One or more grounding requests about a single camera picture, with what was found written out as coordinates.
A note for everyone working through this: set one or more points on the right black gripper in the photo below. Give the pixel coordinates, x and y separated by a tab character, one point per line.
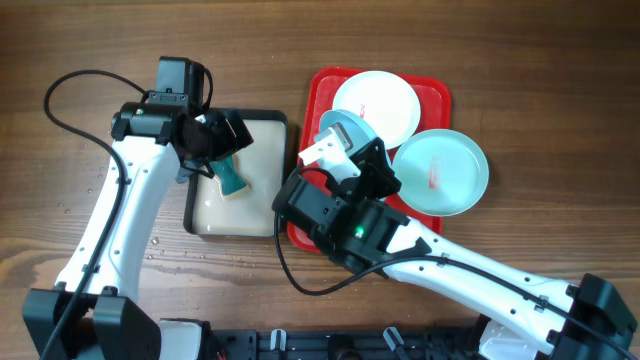
372	165

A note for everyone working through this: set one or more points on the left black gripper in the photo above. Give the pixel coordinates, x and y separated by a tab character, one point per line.
226	143

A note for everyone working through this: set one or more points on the green yellow scrub sponge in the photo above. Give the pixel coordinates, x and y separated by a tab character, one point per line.
228	176

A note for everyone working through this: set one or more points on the light blue round plate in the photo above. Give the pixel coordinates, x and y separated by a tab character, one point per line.
358	130

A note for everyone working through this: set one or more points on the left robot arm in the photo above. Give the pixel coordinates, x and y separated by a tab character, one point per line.
172	134

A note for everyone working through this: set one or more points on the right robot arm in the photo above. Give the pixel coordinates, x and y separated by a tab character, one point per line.
334	196

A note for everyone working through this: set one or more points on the black water basin tray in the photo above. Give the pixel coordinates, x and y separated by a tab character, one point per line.
247	212

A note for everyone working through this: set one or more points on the red plastic serving tray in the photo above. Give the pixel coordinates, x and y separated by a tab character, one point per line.
435	103

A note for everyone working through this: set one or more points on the pale green round plate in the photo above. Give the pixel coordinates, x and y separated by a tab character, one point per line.
442	172

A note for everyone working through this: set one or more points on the white round plate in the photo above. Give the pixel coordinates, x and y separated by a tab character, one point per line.
385	101

